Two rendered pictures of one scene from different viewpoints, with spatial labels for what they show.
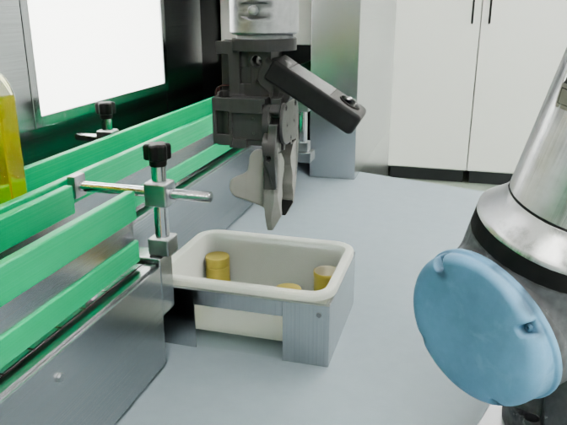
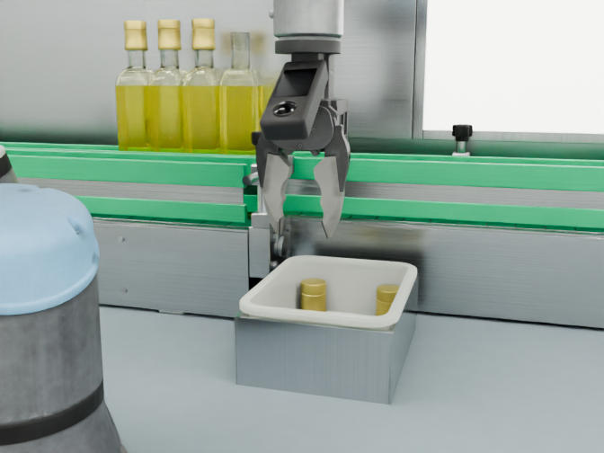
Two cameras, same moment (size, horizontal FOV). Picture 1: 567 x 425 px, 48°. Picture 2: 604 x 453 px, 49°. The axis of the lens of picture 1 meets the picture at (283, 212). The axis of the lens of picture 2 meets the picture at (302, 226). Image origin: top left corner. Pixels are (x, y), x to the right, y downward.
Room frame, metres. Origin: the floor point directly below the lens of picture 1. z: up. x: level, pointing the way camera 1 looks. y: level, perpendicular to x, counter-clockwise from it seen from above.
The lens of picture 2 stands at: (0.71, -0.73, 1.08)
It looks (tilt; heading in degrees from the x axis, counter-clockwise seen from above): 13 degrees down; 90
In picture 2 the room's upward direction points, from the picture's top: straight up
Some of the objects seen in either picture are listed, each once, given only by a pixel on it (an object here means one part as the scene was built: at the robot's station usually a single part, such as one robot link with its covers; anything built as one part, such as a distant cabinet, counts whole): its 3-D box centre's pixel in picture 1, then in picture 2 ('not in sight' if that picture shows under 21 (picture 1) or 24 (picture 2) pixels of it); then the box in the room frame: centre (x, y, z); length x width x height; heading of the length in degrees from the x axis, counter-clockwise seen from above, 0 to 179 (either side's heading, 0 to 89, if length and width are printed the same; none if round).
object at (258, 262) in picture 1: (259, 287); (334, 316); (0.75, 0.03, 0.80); 0.22 x 0.17 x 0.09; 74
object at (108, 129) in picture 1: (96, 145); (460, 167); (0.96, 0.29, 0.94); 0.07 x 0.04 x 0.13; 74
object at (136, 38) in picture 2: not in sight; (136, 35); (0.46, 0.35, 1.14); 0.04 x 0.04 x 0.04
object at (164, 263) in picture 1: (131, 277); (272, 244); (0.67, 0.18, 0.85); 0.09 x 0.04 x 0.07; 74
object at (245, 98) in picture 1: (258, 93); (309, 98); (0.72, 0.03, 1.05); 0.09 x 0.08 x 0.12; 75
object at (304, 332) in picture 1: (240, 292); (339, 315); (0.76, 0.06, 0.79); 0.27 x 0.17 x 0.08; 74
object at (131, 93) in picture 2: not in sight; (140, 135); (0.46, 0.35, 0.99); 0.06 x 0.06 x 0.21; 74
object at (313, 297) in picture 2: not in sight; (313, 297); (0.73, 0.12, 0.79); 0.04 x 0.04 x 0.04
